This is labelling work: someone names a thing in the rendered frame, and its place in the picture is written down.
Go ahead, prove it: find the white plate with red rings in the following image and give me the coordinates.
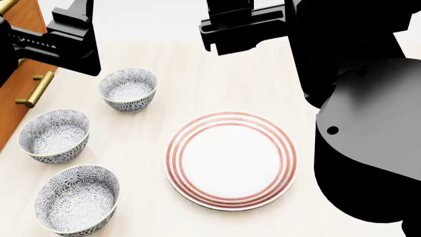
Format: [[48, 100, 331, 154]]
[[163, 111, 298, 212]]

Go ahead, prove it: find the brass drawer handle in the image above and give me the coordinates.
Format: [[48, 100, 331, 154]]
[[0, 0, 20, 15], [14, 70, 55, 109]]

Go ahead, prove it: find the wooden drawer cabinet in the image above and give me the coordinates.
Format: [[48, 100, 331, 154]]
[[0, 0, 59, 152]]

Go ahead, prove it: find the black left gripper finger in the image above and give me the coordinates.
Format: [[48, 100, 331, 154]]
[[55, 0, 102, 77], [47, 7, 92, 42]]

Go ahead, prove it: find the floral patterned black white bowl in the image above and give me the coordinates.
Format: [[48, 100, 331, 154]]
[[98, 67, 159, 114], [34, 164, 120, 237], [18, 109, 91, 165]]

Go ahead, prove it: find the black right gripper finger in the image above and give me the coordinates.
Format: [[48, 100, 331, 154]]
[[206, 0, 257, 24], [203, 32, 265, 57]]

